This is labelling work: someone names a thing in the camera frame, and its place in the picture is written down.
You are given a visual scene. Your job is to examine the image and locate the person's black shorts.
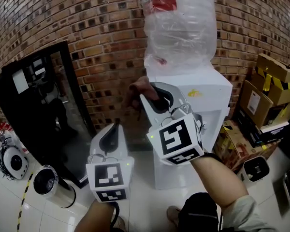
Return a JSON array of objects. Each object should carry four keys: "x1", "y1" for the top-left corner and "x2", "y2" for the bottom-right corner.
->
[{"x1": 177, "y1": 192, "x2": 219, "y2": 232}]

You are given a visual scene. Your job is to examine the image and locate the person's right forearm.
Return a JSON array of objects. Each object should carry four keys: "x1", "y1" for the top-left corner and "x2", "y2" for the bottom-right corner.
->
[{"x1": 190, "y1": 153, "x2": 249, "y2": 210}]

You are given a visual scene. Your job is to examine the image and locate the black cable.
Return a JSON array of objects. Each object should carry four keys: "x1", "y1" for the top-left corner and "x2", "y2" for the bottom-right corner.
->
[
  {"x1": 110, "y1": 202, "x2": 121, "y2": 229},
  {"x1": 203, "y1": 152, "x2": 223, "y2": 163}
]

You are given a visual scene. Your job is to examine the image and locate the white water dispenser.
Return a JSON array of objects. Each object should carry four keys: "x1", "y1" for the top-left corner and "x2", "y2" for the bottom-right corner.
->
[{"x1": 145, "y1": 68, "x2": 233, "y2": 190}]

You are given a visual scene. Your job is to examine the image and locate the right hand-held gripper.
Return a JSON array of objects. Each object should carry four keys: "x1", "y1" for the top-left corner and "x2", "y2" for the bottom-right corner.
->
[{"x1": 139, "y1": 81, "x2": 208, "y2": 165}]

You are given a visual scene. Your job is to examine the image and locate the plastic wrapped water bottle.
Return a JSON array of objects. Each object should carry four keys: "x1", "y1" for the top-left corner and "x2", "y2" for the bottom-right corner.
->
[{"x1": 139, "y1": 0, "x2": 218, "y2": 70}]

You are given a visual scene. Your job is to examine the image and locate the black box white print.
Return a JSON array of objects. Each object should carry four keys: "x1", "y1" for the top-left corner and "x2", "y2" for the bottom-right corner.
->
[{"x1": 260, "y1": 121, "x2": 290, "y2": 144}]

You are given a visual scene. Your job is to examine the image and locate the yellow black taped cardboard box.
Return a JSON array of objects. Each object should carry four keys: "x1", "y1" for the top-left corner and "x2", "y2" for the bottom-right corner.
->
[{"x1": 250, "y1": 53, "x2": 290, "y2": 106}]

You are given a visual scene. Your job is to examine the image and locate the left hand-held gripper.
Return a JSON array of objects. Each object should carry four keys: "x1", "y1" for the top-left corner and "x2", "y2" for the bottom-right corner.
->
[{"x1": 85, "y1": 122, "x2": 135, "y2": 204}]

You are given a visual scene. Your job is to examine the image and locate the black framed glass door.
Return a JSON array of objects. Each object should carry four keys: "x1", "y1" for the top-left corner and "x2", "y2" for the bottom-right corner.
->
[{"x1": 0, "y1": 40, "x2": 97, "y2": 189}]

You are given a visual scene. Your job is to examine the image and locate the red printed cardboard box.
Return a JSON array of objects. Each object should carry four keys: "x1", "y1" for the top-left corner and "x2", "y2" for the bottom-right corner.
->
[{"x1": 212, "y1": 119, "x2": 281, "y2": 174}]

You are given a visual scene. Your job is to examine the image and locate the cardboard box white label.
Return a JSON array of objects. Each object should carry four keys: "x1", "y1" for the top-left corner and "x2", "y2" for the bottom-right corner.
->
[{"x1": 239, "y1": 80, "x2": 274, "y2": 129}]

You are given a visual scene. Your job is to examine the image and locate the yellow black floor tape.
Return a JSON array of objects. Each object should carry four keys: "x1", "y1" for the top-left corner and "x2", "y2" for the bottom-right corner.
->
[{"x1": 16, "y1": 172, "x2": 34, "y2": 232}]

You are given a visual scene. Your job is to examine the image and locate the white square trash bin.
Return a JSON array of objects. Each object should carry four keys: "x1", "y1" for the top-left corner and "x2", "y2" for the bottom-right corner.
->
[{"x1": 236, "y1": 155, "x2": 271, "y2": 183}]

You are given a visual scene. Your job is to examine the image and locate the person's grey shirt sleeve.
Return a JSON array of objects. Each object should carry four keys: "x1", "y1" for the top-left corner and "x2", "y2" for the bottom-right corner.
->
[{"x1": 218, "y1": 194, "x2": 276, "y2": 232}]

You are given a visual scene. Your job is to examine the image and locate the brown cloth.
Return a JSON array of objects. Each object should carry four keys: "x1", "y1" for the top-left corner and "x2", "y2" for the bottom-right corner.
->
[{"x1": 125, "y1": 76, "x2": 160, "y2": 111}]

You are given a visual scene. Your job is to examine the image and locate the clear plastic bag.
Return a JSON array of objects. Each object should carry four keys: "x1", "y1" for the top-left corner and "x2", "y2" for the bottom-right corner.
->
[{"x1": 0, "y1": 121, "x2": 22, "y2": 152}]

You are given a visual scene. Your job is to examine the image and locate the black box blue print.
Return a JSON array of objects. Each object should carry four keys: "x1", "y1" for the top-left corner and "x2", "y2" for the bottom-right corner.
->
[{"x1": 236, "y1": 107, "x2": 266, "y2": 147}]

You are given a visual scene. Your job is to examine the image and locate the person's left shoe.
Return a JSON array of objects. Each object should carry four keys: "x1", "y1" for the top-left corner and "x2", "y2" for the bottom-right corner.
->
[{"x1": 111, "y1": 216, "x2": 126, "y2": 231}]

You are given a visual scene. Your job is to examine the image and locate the person's left forearm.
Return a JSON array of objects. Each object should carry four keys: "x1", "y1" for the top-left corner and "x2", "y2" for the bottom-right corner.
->
[{"x1": 73, "y1": 199, "x2": 116, "y2": 232}]

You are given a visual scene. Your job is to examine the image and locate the steel trash can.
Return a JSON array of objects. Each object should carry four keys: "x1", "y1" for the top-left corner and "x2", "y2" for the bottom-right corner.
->
[{"x1": 33, "y1": 164, "x2": 77, "y2": 209}]

